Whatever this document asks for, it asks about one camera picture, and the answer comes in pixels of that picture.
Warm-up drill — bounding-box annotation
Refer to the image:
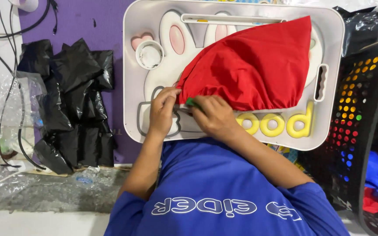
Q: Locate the purple mat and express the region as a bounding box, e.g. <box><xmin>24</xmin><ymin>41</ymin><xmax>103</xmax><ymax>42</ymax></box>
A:
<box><xmin>18</xmin><ymin>0</ymin><xmax>144</xmax><ymax>165</ymax></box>

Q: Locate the black plastic bag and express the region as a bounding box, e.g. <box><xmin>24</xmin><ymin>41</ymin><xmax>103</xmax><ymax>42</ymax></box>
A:
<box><xmin>333</xmin><ymin>6</ymin><xmax>378</xmax><ymax>58</ymax></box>

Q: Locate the white rabbit lap table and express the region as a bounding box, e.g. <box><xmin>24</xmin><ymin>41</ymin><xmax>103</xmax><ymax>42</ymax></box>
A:
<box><xmin>123</xmin><ymin>0</ymin><xmax>345</xmax><ymax>151</ymax></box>

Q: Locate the person's right hand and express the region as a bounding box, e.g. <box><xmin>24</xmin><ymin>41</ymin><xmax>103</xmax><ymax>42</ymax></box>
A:
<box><xmin>186</xmin><ymin>95</ymin><xmax>242</xmax><ymax>142</ymax></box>

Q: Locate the red fabric cap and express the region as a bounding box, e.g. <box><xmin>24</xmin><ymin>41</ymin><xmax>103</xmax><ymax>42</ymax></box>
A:
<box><xmin>175</xmin><ymin>15</ymin><xmax>312</xmax><ymax>111</ymax></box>

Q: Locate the clear bubble wrap sheet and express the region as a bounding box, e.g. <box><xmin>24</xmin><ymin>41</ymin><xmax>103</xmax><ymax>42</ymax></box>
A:
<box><xmin>0</xmin><ymin>59</ymin><xmax>130</xmax><ymax>213</ymax></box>

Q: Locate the green label tag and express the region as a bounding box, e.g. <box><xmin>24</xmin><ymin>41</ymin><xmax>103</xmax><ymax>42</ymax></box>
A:
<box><xmin>185</xmin><ymin>97</ymin><xmax>203</xmax><ymax>109</ymax></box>

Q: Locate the black cable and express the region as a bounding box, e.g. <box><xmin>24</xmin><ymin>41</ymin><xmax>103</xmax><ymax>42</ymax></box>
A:
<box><xmin>0</xmin><ymin>0</ymin><xmax>59</xmax><ymax>171</ymax></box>

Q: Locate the clear plastic bottle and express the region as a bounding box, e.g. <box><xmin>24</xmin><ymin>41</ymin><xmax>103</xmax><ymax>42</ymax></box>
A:
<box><xmin>72</xmin><ymin>165</ymin><xmax>102</xmax><ymax>190</ymax></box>

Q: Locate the pile of black plastic bags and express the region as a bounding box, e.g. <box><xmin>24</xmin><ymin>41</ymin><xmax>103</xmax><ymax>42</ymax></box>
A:
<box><xmin>17</xmin><ymin>38</ymin><xmax>117</xmax><ymax>175</ymax></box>

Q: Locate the person's blue shirt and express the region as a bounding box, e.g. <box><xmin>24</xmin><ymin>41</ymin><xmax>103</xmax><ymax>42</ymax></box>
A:
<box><xmin>104</xmin><ymin>137</ymin><xmax>350</xmax><ymax>236</ymax></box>

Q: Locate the person's left hand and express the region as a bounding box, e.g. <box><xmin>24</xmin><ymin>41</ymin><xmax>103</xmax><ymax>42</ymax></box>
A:
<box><xmin>148</xmin><ymin>87</ymin><xmax>182</xmax><ymax>134</ymax></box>

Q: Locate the black perforated laundry basket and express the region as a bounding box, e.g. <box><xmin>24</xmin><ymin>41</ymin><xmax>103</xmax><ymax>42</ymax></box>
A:
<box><xmin>299</xmin><ymin>35</ymin><xmax>378</xmax><ymax>236</ymax></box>

